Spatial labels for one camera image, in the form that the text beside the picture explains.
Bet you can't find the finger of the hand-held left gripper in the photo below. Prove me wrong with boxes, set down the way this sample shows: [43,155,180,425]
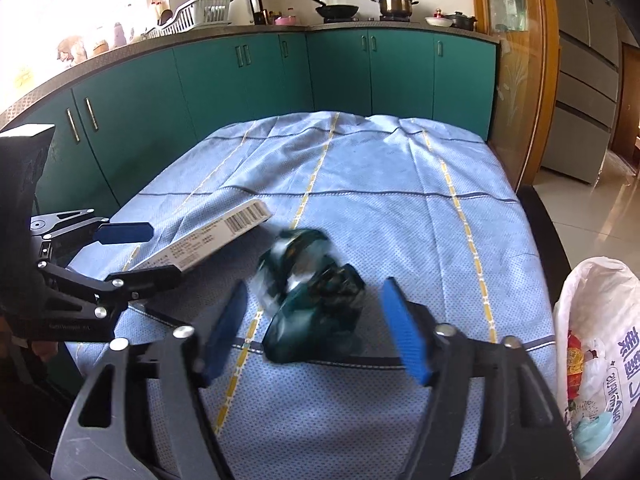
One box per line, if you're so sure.
[31,211,153,245]
[40,262,185,318]

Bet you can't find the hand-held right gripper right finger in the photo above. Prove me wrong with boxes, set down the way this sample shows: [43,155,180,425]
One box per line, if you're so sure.
[382,277,583,480]

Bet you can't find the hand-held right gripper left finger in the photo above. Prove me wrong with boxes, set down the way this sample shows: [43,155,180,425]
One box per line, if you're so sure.
[50,280,249,480]

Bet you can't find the small white cardboard box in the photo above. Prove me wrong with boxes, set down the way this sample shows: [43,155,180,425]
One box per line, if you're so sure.
[135,199,273,273]

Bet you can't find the dark green wrapper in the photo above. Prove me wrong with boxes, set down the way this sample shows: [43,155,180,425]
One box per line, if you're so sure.
[262,227,366,363]

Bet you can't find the large white printed plastic bag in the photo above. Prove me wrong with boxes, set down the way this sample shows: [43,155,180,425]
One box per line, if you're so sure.
[552,256,640,480]

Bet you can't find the blue striped tablecloth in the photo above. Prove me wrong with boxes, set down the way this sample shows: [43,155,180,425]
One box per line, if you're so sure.
[67,110,558,480]

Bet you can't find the brown figurine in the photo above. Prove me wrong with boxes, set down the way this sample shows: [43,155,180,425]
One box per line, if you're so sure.
[56,35,87,63]

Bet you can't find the grey kitchen countertop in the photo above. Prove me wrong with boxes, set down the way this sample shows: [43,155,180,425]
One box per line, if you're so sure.
[0,22,501,126]

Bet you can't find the white dish rack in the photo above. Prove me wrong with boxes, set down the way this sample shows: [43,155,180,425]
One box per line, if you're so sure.
[145,0,233,38]

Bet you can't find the white electric kettle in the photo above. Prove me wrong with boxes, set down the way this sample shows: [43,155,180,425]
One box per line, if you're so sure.
[220,0,262,26]

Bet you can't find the teal kitchen cabinets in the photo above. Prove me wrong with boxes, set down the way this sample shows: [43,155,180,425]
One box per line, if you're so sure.
[0,27,501,216]

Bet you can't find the grey refrigerator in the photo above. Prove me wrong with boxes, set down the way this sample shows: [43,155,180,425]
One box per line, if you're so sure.
[541,0,625,184]

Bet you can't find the wooden framed glass door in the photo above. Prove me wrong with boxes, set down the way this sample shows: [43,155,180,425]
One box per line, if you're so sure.
[470,0,560,188]

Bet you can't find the black wok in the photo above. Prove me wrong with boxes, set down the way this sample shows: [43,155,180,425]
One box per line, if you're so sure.
[310,0,361,18]

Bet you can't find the gas stove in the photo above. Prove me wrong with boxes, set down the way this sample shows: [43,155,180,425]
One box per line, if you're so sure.
[320,14,418,24]

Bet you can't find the small black pot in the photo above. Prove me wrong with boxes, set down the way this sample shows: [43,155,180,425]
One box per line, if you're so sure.
[445,11,478,31]

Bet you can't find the brown wooden door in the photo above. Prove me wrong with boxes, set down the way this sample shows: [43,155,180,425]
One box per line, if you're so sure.
[607,42,640,153]

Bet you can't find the steel cooking pot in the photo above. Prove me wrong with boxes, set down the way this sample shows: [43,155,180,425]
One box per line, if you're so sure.
[371,0,420,18]

